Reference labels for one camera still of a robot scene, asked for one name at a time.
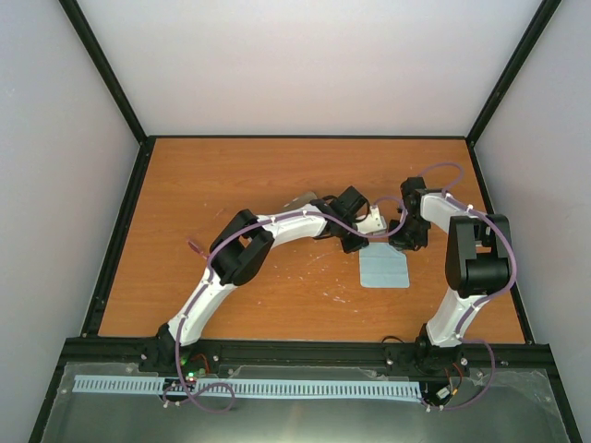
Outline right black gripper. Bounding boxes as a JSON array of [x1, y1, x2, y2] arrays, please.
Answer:
[[388, 216, 428, 251]]

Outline light blue cleaning cloth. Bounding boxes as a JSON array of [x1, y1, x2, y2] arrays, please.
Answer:
[[359, 243, 410, 289]]

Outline plaid brown glasses case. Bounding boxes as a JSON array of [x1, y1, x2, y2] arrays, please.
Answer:
[[292, 191, 318, 209]]

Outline pink transparent sunglasses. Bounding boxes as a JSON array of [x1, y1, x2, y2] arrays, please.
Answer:
[[185, 208, 227, 262]]

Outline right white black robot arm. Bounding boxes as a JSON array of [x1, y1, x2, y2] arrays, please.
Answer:
[[389, 176, 517, 375]]

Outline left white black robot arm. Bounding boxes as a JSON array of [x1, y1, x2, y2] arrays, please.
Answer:
[[151, 186, 385, 372]]

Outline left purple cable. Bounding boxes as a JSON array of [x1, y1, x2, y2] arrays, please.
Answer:
[[163, 196, 410, 414]]

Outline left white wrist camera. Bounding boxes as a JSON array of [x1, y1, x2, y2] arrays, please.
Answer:
[[356, 206, 387, 235]]

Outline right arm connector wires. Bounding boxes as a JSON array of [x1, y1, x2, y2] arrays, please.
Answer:
[[433, 359, 464, 402]]

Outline black aluminium mounting rail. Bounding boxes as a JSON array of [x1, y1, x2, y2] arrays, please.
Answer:
[[58, 337, 554, 378]]

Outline light blue slotted cable duct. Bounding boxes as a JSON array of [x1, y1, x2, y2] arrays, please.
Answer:
[[71, 375, 421, 402]]

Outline black enclosure frame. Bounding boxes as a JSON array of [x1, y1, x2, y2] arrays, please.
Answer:
[[29, 1, 580, 442]]

